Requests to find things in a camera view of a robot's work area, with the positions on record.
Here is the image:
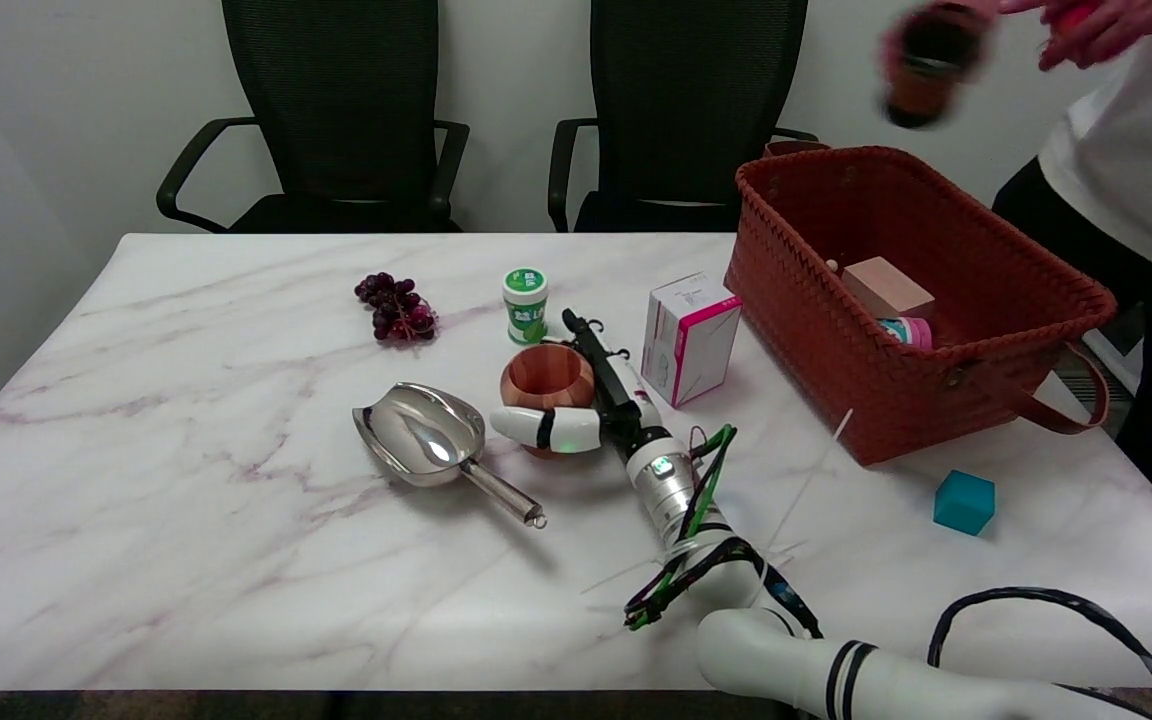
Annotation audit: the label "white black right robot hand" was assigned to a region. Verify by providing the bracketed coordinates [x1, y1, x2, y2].
[489, 309, 667, 460]

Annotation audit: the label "person bare hand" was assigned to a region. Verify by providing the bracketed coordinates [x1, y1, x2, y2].
[999, 0, 1152, 73]

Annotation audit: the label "red pomegranate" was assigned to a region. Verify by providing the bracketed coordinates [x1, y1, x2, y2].
[1048, 0, 1105, 37]

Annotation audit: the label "wooden mortar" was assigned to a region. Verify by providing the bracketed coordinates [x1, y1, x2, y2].
[500, 343, 597, 460]

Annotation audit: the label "black mesh pen cup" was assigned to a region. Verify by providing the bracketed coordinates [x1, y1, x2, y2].
[879, 0, 993, 130]

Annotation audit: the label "red-brown woven basket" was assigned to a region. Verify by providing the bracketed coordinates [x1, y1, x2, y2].
[723, 139, 1119, 468]

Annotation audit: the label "person in white shirt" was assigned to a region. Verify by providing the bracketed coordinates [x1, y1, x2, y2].
[990, 18, 1152, 553]

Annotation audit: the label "green white gum bottle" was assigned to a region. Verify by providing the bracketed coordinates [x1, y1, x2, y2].
[502, 266, 550, 346]

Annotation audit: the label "silver metal scoop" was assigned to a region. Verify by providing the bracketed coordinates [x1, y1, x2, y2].
[352, 382, 548, 529]

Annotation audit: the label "white pink carton box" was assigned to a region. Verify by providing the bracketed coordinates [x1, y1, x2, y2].
[640, 272, 743, 409]

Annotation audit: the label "purple grape bunch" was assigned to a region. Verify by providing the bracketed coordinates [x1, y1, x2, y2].
[354, 272, 439, 345]

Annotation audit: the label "white side table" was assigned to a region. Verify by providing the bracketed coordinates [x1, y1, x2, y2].
[1082, 328, 1147, 393]

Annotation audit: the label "beige box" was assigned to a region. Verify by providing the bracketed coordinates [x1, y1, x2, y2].
[841, 256, 937, 321]

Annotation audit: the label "pink teal small container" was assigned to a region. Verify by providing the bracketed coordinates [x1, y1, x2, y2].
[876, 316, 935, 351]

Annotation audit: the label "black mesh office chair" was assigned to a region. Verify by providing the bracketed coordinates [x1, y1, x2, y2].
[156, 0, 471, 234]
[547, 0, 821, 234]

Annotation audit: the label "teal cube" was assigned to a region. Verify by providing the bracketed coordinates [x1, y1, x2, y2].
[933, 470, 996, 537]

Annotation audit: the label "green black robot cable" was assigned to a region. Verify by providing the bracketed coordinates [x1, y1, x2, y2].
[623, 423, 824, 639]

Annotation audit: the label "white cable tie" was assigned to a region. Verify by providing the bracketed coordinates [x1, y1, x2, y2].
[764, 407, 856, 563]

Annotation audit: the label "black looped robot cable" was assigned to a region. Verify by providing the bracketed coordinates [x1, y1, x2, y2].
[926, 586, 1152, 719]

